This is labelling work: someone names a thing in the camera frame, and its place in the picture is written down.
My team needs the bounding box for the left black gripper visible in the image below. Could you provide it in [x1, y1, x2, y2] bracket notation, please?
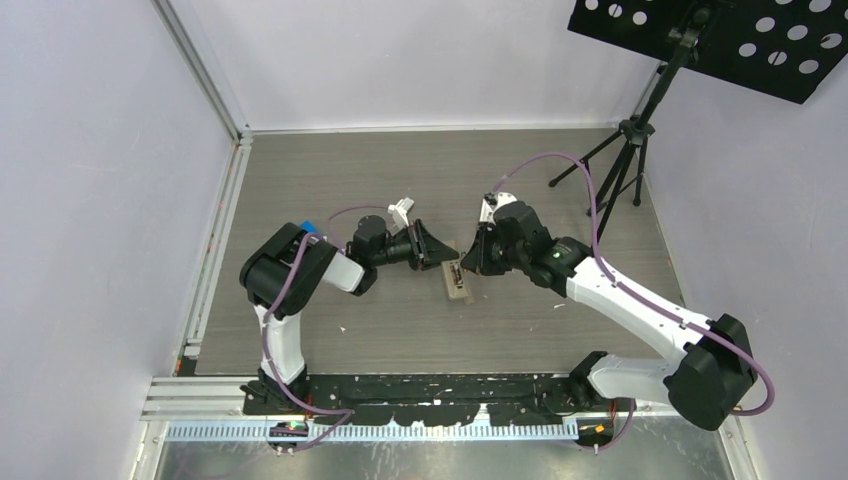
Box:
[372, 220, 459, 272]

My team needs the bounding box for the AAA battery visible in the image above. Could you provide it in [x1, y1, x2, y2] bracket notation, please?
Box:
[448, 264, 464, 290]

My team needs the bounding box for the translucent beige remote cover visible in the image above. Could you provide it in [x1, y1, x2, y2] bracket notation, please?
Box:
[441, 260, 474, 305]

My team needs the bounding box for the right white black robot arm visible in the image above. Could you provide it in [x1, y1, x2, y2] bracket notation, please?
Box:
[460, 193, 762, 431]

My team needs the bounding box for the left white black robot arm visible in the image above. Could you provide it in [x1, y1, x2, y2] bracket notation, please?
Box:
[239, 215, 459, 414]

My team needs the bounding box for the blue white green toy brick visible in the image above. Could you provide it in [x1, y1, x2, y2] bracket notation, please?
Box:
[300, 221, 320, 233]

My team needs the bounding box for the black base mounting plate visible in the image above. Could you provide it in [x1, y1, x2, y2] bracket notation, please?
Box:
[240, 373, 631, 427]

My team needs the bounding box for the black music stand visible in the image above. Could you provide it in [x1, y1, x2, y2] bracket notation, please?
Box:
[568, 0, 847, 230]

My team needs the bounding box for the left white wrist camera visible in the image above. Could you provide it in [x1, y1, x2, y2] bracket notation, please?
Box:
[387, 197, 415, 232]

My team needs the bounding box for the perforated metal cable tray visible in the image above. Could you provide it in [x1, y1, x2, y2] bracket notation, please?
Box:
[165, 418, 579, 443]

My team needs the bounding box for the aluminium corner frame post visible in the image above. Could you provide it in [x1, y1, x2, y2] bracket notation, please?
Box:
[151, 0, 253, 146]

